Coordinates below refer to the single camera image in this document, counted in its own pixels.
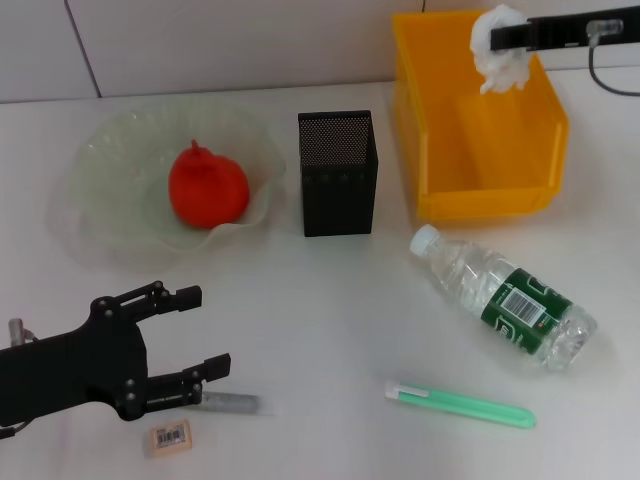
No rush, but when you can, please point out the beige barcode eraser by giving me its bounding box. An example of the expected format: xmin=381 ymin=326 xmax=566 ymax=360
xmin=144 ymin=419 xmax=194 ymax=459

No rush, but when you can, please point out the green glass fruit plate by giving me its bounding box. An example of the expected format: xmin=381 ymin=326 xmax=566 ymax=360
xmin=47 ymin=99 xmax=287 ymax=274

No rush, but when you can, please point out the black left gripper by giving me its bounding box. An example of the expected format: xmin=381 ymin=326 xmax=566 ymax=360
xmin=0 ymin=280 xmax=232 ymax=426

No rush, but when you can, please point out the silver marker pen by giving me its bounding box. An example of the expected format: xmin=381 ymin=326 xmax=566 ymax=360
xmin=199 ymin=392 xmax=279 ymax=417

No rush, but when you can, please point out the white paper ball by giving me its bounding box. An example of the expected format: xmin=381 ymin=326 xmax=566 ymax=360
xmin=469 ymin=3 xmax=532 ymax=96

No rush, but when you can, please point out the clear green-label water bottle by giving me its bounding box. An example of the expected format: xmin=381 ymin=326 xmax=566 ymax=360
xmin=409 ymin=223 xmax=599 ymax=372

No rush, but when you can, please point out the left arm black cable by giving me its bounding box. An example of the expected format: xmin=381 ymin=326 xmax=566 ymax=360
xmin=0 ymin=421 xmax=32 ymax=442

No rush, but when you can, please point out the yellow plastic bin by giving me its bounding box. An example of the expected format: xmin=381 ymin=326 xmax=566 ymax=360
xmin=391 ymin=9 xmax=571 ymax=221

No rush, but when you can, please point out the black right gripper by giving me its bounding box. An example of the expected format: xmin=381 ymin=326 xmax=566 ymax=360
xmin=490 ymin=4 xmax=640 ymax=52

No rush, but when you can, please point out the black mesh pen holder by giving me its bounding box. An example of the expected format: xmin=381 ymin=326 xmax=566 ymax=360
xmin=298 ymin=109 xmax=381 ymax=239

